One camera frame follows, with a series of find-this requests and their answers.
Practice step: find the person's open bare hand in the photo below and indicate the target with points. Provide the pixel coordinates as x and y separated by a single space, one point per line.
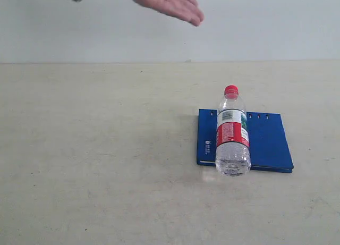
185 10

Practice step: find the clear water bottle red cap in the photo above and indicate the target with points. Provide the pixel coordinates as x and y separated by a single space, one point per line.
232 156

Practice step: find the blue ring binder notebook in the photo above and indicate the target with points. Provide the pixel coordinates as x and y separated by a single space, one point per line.
269 149

